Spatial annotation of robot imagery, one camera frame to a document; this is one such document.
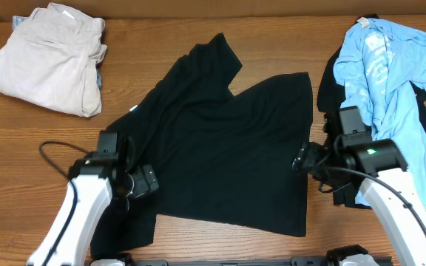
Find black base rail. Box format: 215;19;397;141
85;245;393;266

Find black garment under pile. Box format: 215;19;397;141
316;13;426;210

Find folded beige trousers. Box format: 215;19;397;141
0;2;107;117

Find light blue folded cloth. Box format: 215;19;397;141
12;16;27;30

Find black t-shirt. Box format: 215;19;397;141
91;34;313;256

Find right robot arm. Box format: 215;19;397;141
292;106;426;265

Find light blue printed t-shirt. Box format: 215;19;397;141
333;16;426;231

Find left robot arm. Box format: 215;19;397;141
27;130;159;266

